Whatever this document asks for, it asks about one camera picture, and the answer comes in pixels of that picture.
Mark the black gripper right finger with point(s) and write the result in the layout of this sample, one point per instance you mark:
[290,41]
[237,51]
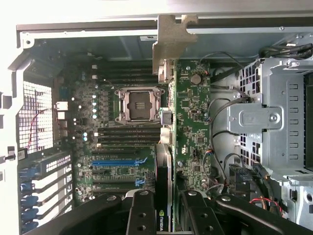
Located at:
[203,218]

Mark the green Dell motherboard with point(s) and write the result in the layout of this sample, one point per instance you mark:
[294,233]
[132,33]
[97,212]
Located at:
[193,122]

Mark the metal disk bay cage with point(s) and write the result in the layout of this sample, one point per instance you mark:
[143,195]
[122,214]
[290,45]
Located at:
[256,120]

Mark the metal CPU socket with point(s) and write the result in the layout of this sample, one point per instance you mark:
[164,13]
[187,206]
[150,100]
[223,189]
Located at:
[138,105]

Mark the silver coin cell battery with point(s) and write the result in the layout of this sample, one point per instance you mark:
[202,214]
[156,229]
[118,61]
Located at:
[195,78]

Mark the black open PC case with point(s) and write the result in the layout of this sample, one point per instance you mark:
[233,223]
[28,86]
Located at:
[97,46]

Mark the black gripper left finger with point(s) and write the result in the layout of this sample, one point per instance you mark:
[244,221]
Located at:
[143,215]

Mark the black short expansion slot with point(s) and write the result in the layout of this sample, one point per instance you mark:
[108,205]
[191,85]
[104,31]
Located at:
[100,172]

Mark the black long expansion slot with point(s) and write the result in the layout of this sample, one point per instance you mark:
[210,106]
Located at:
[115,189]
[115,182]
[112,151]

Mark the blue expansion slot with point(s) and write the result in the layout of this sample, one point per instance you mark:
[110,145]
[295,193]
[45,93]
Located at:
[112,162]

